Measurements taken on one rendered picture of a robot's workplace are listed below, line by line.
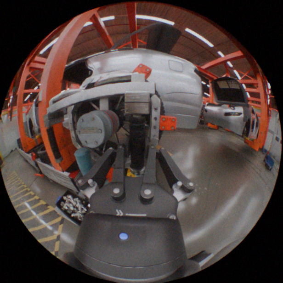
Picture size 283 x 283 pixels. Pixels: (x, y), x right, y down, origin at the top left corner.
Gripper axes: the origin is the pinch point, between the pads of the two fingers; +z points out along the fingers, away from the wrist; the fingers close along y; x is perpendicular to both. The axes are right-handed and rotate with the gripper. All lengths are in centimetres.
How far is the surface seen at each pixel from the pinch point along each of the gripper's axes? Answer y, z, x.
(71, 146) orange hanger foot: -60, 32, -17
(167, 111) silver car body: 28, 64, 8
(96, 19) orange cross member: -65, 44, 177
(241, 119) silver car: 244, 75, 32
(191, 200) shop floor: 63, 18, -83
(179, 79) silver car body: 42, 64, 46
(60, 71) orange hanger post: -60, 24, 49
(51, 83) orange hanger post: -60, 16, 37
